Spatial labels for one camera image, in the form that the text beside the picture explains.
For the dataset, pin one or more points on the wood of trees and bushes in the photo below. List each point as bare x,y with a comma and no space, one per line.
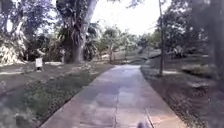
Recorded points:
113,43

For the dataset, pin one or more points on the grey concrete slab path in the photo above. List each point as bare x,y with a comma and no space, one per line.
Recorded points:
123,93

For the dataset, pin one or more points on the large thick tree trunk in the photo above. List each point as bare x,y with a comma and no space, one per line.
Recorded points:
78,36

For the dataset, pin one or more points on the thin tall tree trunk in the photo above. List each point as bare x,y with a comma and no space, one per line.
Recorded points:
161,40

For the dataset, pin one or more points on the grass and leaf litter ground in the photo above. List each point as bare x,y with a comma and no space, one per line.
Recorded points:
50,90
180,86

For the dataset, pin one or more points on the robot's own part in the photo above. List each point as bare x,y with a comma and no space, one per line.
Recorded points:
141,125

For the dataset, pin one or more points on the small white sign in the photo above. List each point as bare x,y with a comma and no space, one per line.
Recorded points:
39,62

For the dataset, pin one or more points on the dark tree trunk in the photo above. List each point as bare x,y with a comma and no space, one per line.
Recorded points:
217,50

